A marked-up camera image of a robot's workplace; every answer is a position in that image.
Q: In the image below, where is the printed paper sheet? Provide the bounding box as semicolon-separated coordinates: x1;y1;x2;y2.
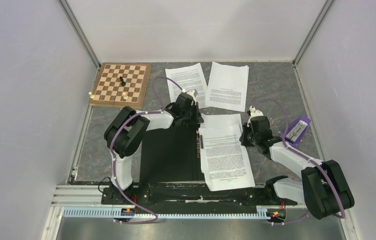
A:
205;62;249;112
165;63;207;109
199;114;255;192

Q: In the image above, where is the blue folder with black inside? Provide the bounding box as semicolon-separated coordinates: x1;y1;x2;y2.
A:
139;125;205;184

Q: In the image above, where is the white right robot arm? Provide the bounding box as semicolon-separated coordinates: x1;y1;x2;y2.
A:
240;115;355;220

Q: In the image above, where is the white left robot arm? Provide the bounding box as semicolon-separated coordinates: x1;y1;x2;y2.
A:
104;89;204;204

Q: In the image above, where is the purple metronome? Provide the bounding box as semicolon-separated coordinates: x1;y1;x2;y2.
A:
280;115;312;148

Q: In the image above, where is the white chess pawn right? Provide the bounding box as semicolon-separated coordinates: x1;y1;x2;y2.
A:
122;92;128;100

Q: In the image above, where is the white chess pawn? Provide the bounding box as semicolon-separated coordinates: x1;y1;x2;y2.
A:
88;92;95;99
122;92;128;100

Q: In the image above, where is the black chess pawn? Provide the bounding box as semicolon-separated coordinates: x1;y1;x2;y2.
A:
119;76;126;87

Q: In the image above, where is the wooden chessboard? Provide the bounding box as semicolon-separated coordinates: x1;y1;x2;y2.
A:
88;62;152;109

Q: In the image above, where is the white chess pawn left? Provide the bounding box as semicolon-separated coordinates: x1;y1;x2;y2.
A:
88;92;95;99

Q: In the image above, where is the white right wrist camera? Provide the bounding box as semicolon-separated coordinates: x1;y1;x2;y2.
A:
247;105;263;127

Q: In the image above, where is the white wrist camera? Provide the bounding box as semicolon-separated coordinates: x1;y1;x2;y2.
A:
247;105;263;127
182;89;198;105

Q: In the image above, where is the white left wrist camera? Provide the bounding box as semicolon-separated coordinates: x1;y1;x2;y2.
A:
182;89;198;105

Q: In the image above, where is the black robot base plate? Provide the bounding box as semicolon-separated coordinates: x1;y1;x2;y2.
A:
101;183;297;214

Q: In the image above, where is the aluminium frame rail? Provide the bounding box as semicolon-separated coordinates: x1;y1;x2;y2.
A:
40;165;109;240

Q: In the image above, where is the light blue cable duct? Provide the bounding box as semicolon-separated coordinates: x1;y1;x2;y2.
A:
62;206;282;220

